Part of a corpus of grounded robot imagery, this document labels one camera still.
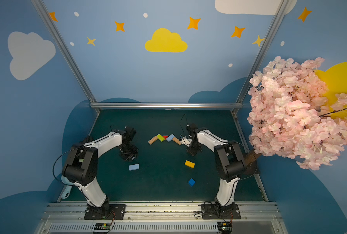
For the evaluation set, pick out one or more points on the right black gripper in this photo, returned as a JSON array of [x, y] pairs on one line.
[[193, 147]]

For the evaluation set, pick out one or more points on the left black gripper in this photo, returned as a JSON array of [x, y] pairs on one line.
[[128, 152]]

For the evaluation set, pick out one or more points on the natural wood block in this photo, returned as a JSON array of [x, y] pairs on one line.
[[176, 141], [151, 141]]

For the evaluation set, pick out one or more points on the light blue block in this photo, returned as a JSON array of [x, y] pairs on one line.
[[134, 167], [170, 137]]

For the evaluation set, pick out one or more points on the lime green block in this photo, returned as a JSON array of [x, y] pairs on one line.
[[160, 137]]

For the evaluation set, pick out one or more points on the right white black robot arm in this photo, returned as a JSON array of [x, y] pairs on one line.
[[229, 162]]

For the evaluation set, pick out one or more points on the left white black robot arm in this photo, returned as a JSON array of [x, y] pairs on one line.
[[82, 164]]

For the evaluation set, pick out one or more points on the yellow rectangular block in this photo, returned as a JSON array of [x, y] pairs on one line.
[[189, 164]]

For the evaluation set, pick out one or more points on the dark blue small block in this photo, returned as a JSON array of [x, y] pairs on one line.
[[191, 182]]

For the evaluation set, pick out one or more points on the light blue plastic dustpan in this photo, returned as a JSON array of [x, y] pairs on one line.
[[67, 187]]

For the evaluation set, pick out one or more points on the left small circuit board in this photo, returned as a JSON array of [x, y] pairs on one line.
[[102, 227]]

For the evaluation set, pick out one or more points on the small circuit board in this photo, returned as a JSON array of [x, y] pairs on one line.
[[224, 228], [102, 227]]

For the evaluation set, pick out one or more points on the right small circuit board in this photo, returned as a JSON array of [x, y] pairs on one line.
[[224, 228]]

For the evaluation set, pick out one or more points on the pink artificial blossom tree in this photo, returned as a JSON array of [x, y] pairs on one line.
[[292, 117]]

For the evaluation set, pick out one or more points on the aluminium frame back crossbar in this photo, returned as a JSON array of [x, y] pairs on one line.
[[116, 105]]

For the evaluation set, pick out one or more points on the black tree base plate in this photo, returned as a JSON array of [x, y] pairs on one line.
[[251, 163]]

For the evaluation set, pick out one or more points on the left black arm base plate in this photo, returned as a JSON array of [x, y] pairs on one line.
[[118, 212]]

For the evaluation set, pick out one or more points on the aluminium frame rail front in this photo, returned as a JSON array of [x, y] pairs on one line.
[[173, 217]]

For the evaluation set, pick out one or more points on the right aluminium frame post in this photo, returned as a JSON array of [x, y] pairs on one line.
[[272, 30]]

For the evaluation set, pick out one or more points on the aluminium frame post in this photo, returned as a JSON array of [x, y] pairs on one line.
[[272, 30], [53, 30]]

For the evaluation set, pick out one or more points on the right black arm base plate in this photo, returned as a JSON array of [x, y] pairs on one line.
[[213, 211]]

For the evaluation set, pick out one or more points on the left aluminium frame post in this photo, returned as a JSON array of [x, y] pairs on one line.
[[53, 30]]

